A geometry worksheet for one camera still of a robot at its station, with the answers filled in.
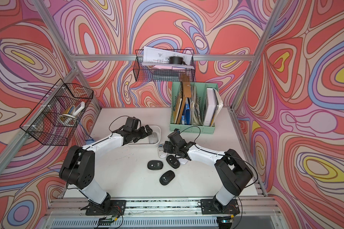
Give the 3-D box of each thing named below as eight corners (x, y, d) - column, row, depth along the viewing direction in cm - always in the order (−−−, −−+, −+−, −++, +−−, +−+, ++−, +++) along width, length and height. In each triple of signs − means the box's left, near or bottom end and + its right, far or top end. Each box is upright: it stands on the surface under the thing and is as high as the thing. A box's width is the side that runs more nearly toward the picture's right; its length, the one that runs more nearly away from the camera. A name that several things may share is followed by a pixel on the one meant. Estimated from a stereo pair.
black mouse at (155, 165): (147, 170, 88) (146, 168, 86) (148, 161, 91) (147, 160, 89) (162, 170, 88) (162, 168, 86) (163, 161, 91) (163, 160, 89)
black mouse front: (163, 187, 81) (162, 186, 79) (157, 180, 84) (157, 178, 82) (176, 176, 85) (176, 175, 84) (170, 169, 88) (170, 167, 86)
